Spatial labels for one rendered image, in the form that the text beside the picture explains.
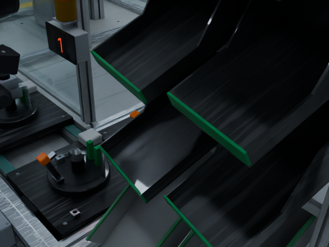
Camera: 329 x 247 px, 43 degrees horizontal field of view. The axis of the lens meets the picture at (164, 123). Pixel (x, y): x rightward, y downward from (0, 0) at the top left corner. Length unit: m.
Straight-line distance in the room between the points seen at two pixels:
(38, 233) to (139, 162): 0.33
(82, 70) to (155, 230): 0.50
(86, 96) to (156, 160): 0.52
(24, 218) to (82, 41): 0.41
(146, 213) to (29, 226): 0.27
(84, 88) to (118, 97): 0.38
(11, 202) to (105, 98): 0.63
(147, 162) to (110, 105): 0.81
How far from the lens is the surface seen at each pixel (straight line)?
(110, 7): 2.35
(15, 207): 0.94
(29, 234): 0.88
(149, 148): 0.64
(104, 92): 1.50
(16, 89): 1.17
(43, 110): 1.22
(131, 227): 0.76
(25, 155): 1.15
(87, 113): 1.13
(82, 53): 0.99
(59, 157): 0.97
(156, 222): 0.73
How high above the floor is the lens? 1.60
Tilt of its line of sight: 34 degrees down
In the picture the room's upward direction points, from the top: 2 degrees clockwise
